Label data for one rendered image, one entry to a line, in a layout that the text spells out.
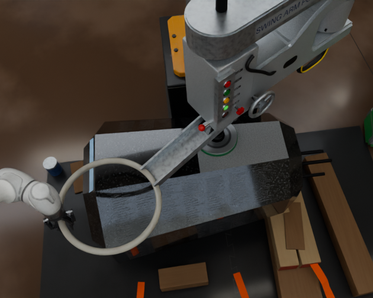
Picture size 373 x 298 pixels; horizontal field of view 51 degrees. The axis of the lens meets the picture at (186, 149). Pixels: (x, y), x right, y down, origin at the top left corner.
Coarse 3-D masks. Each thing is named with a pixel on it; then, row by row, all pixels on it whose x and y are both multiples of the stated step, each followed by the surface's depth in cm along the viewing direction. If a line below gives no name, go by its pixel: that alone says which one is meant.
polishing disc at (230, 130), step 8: (208, 128) 208; (232, 128) 207; (232, 136) 205; (208, 144) 203; (216, 144) 203; (224, 144) 203; (232, 144) 203; (208, 152) 201; (216, 152) 201; (224, 152) 201
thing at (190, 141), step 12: (180, 132) 190; (192, 132) 193; (204, 132) 192; (216, 132) 187; (168, 144) 190; (180, 144) 193; (192, 144) 191; (204, 144) 188; (156, 156) 190; (168, 156) 193; (180, 156) 191; (192, 156) 189; (144, 168) 191; (156, 168) 193; (168, 168) 191; (156, 180) 191
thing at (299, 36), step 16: (336, 0) 158; (304, 16) 158; (320, 16) 159; (272, 32) 165; (288, 32) 162; (304, 32) 160; (320, 32) 184; (336, 32) 184; (272, 48) 161; (288, 48) 162; (304, 48) 172; (320, 48) 183; (256, 64) 159; (272, 64) 163; (288, 64) 173; (256, 80) 164; (272, 80) 175
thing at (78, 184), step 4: (72, 164) 295; (76, 164) 294; (80, 164) 294; (72, 168) 293; (76, 168) 293; (72, 172) 291; (80, 176) 289; (76, 180) 288; (80, 180) 288; (76, 184) 286; (80, 184) 286; (76, 188) 285; (80, 188) 285; (76, 192) 284
